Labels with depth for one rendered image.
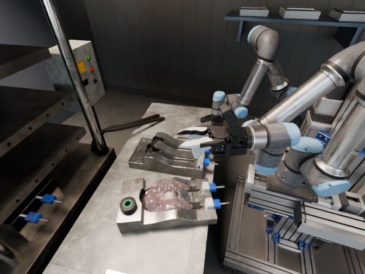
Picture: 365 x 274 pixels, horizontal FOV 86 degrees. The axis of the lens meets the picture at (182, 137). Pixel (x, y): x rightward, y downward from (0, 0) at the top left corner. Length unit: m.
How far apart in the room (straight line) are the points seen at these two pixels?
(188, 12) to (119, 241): 2.86
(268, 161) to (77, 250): 0.96
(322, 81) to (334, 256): 1.51
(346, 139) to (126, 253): 1.01
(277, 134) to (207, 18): 2.65
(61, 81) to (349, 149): 1.50
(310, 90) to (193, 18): 2.59
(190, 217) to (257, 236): 0.88
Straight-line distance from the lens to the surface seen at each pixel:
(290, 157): 1.02
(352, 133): 0.80
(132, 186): 1.17
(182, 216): 1.06
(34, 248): 1.33
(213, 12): 3.13
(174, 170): 1.29
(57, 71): 1.49
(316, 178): 0.91
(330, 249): 2.06
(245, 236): 1.83
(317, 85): 0.79
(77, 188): 1.44
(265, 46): 1.17
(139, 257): 1.10
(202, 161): 1.25
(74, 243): 1.23
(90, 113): 1.38
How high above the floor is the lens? 1.82
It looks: 39 degrees down
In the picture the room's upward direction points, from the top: straight up
